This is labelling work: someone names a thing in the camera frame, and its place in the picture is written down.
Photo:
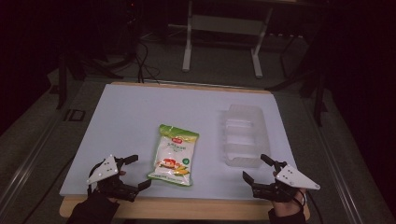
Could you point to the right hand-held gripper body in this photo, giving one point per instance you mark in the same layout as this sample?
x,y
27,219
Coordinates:
x,y
295,179

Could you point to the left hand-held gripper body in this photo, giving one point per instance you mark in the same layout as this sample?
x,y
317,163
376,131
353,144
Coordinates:
x,y
106,169

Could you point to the person's left hand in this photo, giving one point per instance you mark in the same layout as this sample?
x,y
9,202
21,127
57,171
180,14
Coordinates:
x,y
121,173

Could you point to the person's right hand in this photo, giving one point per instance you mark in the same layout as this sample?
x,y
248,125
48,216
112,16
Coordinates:
x,y
288,207

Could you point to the clear plastic container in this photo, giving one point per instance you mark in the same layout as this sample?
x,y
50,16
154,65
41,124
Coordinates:
x,y
247,137

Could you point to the pale blue table mat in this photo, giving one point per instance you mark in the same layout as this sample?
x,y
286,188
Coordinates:
x,y
130,121

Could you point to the green and white food packet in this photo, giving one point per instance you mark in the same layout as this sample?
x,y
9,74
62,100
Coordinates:
x,y
174,155

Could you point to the black floor socket plate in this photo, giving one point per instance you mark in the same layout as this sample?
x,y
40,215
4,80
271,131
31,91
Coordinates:
x,y
75,115

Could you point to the black stand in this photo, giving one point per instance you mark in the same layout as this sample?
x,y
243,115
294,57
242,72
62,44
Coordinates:
x,y
62,82
317,93

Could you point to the metal floor rail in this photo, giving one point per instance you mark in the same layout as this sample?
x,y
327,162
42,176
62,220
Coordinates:
x,y
340,174
28,162

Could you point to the white metal stand frame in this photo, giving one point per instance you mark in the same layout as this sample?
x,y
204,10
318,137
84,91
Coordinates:
x,y
186,46

